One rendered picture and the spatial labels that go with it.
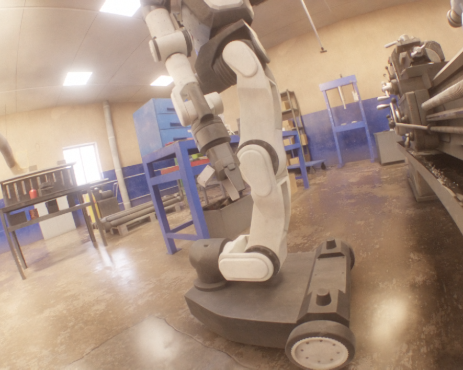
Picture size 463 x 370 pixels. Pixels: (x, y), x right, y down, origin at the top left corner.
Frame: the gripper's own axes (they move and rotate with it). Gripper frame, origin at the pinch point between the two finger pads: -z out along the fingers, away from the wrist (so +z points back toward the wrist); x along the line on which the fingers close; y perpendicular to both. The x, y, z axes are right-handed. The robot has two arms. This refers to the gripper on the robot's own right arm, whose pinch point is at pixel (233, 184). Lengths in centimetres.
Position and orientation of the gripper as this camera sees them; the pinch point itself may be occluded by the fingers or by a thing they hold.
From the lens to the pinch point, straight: 55.1
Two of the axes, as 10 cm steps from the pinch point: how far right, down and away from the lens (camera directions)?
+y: 9.1, -3.8, 1.8
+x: 0.9, -2.3, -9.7
